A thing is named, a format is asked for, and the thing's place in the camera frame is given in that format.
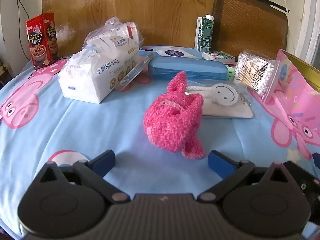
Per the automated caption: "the small green item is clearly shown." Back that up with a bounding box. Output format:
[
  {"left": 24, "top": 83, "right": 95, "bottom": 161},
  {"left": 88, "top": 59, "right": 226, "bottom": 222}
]
[{"left": 227, "top": 65, "right": 237, "bottom": 82}]

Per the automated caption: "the wooden headboard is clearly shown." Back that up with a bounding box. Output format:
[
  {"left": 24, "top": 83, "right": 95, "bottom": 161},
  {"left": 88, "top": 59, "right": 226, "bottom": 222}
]
[{"left": 40, "top": 0, "right": 230, "bottom": 58}]

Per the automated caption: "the pink cardboard biscuit box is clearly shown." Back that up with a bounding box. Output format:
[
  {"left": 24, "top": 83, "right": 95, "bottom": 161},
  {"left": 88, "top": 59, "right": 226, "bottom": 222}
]
[{"left": 250, "top": 49, "right": 320, "bottom": 160}]

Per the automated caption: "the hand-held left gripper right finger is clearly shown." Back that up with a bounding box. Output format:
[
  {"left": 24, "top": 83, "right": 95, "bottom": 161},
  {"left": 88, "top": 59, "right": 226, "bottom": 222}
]
[{"left": 199, "top": 150, "right": 292, "bottom": 204}]

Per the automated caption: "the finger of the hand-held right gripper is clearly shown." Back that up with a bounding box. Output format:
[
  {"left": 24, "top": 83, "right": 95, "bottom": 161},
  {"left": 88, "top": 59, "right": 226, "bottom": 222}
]
[{"left": 284, "top": 160, "right": 320, "bottom": 224}]

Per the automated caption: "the narrow clear plastic package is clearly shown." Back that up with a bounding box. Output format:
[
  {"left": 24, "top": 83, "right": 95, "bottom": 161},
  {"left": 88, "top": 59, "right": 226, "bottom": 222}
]
[{"left": 115, "top": 52, "right": 155, "bottom": 91}]

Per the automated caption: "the red snack box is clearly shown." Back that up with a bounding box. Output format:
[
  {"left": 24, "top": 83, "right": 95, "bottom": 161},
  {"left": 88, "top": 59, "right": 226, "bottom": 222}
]
[{"left": 26, "top": 12, "right": 60, "bottom": 70}]

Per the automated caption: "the blue printed blanket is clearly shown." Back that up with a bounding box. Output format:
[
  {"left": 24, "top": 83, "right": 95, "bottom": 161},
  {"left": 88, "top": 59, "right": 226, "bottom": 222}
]
[{"left": 0, "top": 45, "right": 320, "bottom": 240}]

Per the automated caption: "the green and white carton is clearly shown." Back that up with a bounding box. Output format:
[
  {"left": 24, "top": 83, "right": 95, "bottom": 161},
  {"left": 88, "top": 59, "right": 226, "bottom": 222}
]
[{"left": 194, "top": 14, "right": 215, "bottom": 52}]

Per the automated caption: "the long black tape strip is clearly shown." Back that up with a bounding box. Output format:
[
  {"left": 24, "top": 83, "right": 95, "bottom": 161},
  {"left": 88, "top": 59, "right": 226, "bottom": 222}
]
[{"left": 246, "top": 0, "right": 290, "bottom": 13}]

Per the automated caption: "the white tissue pack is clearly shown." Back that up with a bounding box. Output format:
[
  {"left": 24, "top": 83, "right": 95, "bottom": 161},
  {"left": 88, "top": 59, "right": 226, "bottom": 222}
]
[{"left": 58, "top": 36, "right": 140, "bottom": 105}]

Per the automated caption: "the small patterned box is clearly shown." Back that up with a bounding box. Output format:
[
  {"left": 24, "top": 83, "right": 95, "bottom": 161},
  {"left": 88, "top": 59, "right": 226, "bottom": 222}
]
[{"left": 201, "top": 51, "right": 237, "bottom": 63}]

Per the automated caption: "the plastic bag of tissues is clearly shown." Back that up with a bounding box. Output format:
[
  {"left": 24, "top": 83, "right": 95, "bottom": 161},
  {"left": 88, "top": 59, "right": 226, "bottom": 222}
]
[{"left": 82, "top": 17, "right": 145, "bottom": 53}]

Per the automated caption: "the pink knitted fish toy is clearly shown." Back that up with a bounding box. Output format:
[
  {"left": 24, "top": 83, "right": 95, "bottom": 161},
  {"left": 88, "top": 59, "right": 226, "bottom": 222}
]
[{"left": 143, "top": 71, "right": 205, "bottom": 160}]

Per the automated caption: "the white framed glass door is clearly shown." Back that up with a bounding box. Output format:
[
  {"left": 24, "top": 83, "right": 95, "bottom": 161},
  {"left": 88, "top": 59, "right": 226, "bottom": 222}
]
[{"left": 287, "top": 0, "right": 320, "bottom": 65}]

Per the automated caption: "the bag of cotton swabs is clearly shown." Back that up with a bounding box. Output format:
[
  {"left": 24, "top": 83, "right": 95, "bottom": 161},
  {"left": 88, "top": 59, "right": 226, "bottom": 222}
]
[{"left": 234, "top": 52, "right": 280, "bottom": 99}]

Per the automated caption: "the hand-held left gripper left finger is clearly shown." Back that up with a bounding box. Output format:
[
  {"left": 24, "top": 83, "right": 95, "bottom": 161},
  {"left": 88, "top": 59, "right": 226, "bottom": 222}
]
[{"left": 37, "top": 149, "right": 131, "bottom": 204}]

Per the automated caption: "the blue pencil case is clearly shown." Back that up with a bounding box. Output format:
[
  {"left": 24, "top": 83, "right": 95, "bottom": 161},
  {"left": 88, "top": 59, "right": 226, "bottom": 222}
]
[{"left": 148, "top": 56, "right": 228, "bottom": 82}]

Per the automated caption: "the brown woven chair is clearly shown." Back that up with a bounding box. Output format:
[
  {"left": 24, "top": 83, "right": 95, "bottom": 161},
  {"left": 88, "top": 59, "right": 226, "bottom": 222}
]
[{"left": 212, "top": 0, "right": 289, "bottom": 60}]

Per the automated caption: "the white wet wipes pack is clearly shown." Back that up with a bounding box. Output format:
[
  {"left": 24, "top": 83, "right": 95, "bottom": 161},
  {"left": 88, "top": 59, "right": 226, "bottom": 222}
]
[{"left": 156, "top": 47, "right": 200, "bottom": 58}]

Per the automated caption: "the clear plastic hook package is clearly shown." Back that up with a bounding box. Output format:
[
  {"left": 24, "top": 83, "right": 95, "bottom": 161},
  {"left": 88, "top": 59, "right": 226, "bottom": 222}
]
[{"left": 186, "top": 82, "right": 257, "bottom": 118}]

